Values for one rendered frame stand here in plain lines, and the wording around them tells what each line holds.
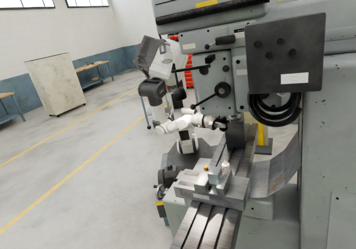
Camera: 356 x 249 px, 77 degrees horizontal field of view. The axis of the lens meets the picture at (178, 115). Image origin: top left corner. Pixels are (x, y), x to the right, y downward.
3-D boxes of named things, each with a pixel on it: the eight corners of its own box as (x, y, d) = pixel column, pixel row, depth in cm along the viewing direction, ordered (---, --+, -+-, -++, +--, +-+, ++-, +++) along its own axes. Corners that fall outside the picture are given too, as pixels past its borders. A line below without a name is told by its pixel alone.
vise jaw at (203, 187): (194, 190, 107) (193, 184, 106) (205, 171, 119) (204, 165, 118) (206, 192, 104) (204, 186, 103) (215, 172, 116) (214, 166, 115)
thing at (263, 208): (184, 205, 136) (180, 190, 131) (202, 170, 164) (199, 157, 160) (273, 222, 114) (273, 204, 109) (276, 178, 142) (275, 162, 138)
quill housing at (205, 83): (198, 117, 114) (188, 54, 102) (210, 103, 131) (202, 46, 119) (237, 117, 105) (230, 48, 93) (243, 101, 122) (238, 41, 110)
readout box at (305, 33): (247, 96, 71) (242, 26, 63) (251, 87, 78) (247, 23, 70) (322, 93, 62) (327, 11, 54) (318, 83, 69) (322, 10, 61)
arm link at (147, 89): (143, 105, 147) (138, 86, 139) (151, 98, 153) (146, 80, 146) (158, 107, 141) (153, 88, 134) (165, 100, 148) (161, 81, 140)
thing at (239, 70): (235, 113, 102) (230, 56, 93) (243, 95, 122) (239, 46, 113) (281, 113, 94) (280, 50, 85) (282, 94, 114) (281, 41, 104)
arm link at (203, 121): (211, 119, 117) (192, 117, 125) (213, 135, 121) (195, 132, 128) (222, 110, 126) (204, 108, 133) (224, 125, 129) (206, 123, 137)
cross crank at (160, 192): (153, 203, 165) (149, 190, 161) (160, 192, 175) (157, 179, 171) (172, 206, 158) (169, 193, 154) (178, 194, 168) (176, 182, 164)
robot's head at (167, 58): (163, 65, 137) (160, 60, 128) (161, 50, 138) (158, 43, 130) (174, 63, 136) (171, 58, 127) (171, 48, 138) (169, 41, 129)
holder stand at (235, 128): (226, 148, 149) (223, 121, 141) (228, 132, 168) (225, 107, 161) (245, 147, 145) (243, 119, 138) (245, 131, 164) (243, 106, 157)
